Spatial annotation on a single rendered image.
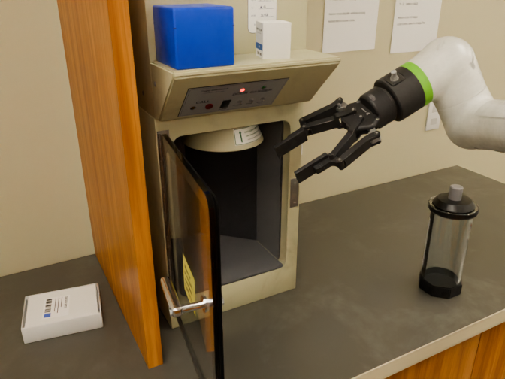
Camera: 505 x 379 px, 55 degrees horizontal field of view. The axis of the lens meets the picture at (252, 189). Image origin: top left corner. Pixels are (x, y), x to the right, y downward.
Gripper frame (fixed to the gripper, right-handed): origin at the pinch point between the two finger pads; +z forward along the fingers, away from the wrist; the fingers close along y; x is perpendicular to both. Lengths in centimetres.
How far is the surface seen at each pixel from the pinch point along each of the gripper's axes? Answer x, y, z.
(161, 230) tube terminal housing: 3.3, -5.5, 30.2
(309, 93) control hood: -5.2, -7.8, -8.9
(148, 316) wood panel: 6.7, 8.2, 39.8
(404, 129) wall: 70, -45, -54
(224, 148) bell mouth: -1.9, -10.7, 10.8
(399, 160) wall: 80, -41, -48
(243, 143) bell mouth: -0.5, -10.5, 6.8
